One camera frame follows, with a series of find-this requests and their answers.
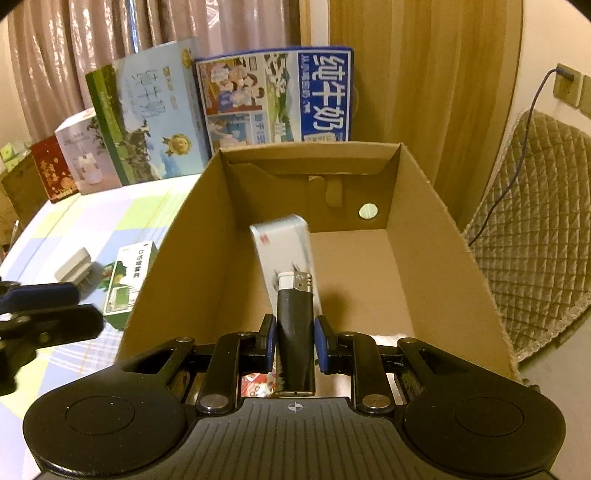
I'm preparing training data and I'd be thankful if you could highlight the wooden door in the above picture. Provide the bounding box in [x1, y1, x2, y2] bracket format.
[329, 1, 523, 228]

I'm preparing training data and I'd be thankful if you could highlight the green white spray box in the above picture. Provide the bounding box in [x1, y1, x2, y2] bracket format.
[103, 241, 157, 332]

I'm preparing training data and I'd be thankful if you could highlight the white long medicine box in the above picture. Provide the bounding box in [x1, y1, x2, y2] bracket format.
[249, 215, 322, 318]

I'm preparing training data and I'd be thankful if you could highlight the brown curtain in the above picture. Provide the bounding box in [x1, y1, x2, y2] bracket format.
[1, 1, 300, 142]

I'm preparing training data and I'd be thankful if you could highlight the brown cardboard carton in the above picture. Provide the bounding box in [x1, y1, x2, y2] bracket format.
[0, 154, 47, 244]

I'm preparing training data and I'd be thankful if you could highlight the quilted beige chair cushion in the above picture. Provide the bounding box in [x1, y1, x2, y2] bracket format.
[464, 112, 590, 361]

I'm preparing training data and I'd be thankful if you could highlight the white humidifier box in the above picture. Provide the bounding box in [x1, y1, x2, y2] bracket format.
[54, 108, 122, 195]

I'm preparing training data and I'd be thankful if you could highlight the white knitted sock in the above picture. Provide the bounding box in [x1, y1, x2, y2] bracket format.
[373, 333, 413, 347]

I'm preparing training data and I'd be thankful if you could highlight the dark charging cable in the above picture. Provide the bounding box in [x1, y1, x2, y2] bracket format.
[467, 65, 576, 248]

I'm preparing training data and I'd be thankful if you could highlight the wall power socket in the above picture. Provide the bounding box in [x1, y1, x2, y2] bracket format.
[553, 63, 582, 108]

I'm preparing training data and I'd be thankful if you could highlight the red gift box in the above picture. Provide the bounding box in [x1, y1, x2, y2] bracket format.
[30, 135, 78, 203]

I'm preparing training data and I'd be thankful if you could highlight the checkered bed sheet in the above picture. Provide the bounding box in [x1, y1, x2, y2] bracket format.
[1, 176, 197, 479]

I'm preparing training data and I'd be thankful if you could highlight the open cardboard box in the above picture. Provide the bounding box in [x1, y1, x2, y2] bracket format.
[118, 142, 518, 379]

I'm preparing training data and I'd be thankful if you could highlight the black lighter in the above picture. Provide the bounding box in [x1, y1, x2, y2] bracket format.
[276, 271, 315, 396]

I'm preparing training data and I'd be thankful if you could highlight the red snack packet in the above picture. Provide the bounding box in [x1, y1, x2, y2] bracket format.
[240, 372, 276, 398]

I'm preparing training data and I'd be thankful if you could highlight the blue milk carton box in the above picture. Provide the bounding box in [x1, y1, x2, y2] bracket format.
[197, 46, 353, 153]

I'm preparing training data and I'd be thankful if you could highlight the green milk carton box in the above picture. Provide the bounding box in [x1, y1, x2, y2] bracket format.
[85, 37, 211, 185]

